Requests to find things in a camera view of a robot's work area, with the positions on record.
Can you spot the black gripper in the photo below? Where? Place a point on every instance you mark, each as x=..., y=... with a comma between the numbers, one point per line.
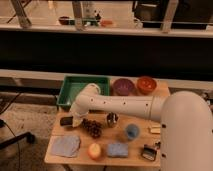
x=67, y=121

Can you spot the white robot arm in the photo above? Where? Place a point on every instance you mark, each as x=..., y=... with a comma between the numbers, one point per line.
x=186, y=123

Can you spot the black whiteboard eraser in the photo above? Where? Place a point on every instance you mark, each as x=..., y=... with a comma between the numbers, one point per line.
x=149, y=153

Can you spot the grey blue cloth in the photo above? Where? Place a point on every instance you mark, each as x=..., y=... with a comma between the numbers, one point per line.
x=66, y=146

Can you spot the purple grape bunch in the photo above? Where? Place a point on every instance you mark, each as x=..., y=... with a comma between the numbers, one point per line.
x=93, y=128

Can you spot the green plastic bin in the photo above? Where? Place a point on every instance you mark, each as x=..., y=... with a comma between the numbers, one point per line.
x=72, y=85

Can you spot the red yellow apple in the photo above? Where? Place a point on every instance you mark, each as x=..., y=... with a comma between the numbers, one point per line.
x=94, y=151

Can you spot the black chair base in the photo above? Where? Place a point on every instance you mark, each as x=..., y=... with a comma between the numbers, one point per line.
x=30, y=138

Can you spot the metal cup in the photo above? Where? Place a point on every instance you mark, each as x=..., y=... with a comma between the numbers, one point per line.
x=112, y=119

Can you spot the blue sponge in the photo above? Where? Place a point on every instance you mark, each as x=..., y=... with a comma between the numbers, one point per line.
x=117, y=150

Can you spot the purple bowl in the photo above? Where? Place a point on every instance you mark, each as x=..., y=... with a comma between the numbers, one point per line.
x=123, y=86

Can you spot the blue cup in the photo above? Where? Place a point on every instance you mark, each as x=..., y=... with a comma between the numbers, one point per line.
x=132, y=131

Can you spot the orange bowl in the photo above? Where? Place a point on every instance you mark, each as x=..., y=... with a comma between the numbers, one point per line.
x=146, y=84

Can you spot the small wooden block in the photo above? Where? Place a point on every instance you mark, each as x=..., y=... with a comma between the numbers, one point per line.
x=154, y=129

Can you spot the dark bowl in background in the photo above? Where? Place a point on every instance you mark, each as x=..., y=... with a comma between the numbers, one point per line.
x=64, y=20

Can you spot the orange object in background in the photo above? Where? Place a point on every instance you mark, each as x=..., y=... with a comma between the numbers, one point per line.
x=106, y=23

